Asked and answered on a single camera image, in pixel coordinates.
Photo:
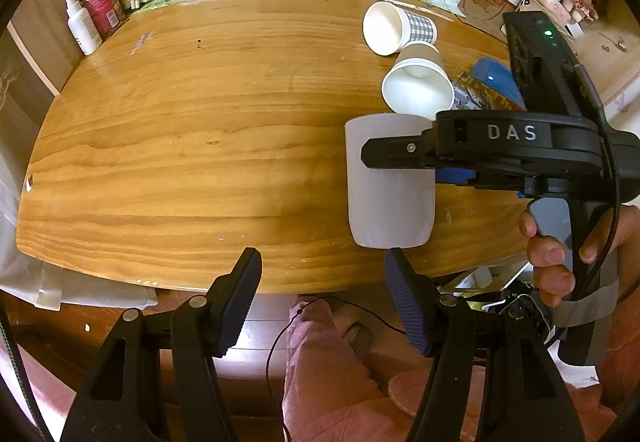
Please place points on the brown card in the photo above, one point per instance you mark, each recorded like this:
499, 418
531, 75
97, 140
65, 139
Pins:
482, 5

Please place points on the person's right hand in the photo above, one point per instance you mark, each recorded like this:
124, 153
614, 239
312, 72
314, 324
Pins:
547, 262

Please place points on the blue plastic case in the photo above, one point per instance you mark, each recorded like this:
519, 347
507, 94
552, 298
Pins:
497, 77

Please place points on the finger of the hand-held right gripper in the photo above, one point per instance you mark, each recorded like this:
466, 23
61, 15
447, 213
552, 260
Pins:
455, 177
395, 150

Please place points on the person's pink trouser legs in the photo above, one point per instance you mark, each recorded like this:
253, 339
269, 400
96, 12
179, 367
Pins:
325, 382

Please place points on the printed snack packet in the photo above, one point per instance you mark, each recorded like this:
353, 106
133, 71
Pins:
470, 92

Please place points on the white plastic bottle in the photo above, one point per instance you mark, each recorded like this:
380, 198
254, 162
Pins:
84, 30

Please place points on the plain white paper cup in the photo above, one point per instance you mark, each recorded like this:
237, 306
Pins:
417, 90

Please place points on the person's right forearm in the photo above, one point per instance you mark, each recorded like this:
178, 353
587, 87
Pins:
631, 252

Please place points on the checked paper cup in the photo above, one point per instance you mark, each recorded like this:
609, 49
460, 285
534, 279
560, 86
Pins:
390, 27

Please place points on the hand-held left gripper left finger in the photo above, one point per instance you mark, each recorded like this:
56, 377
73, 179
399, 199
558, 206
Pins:
239, 302

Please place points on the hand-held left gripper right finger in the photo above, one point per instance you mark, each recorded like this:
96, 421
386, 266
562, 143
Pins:
407, 307

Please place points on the grey slipper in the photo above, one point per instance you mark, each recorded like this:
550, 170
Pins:
359, 339

